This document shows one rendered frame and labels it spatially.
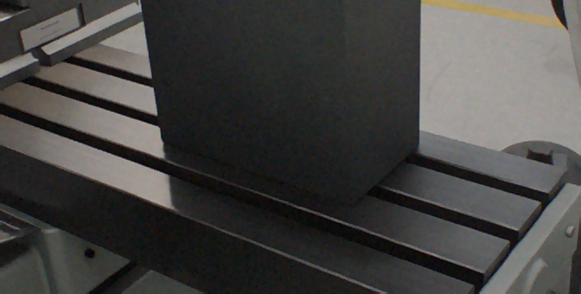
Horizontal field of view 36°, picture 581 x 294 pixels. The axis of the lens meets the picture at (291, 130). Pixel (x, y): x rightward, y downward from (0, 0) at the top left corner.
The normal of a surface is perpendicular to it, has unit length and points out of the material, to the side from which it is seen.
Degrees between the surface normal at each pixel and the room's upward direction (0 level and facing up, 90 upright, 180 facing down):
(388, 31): 90
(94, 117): 0
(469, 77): 0
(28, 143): 0
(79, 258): 90
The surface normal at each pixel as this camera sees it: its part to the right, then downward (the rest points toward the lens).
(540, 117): -0.06, -0.87
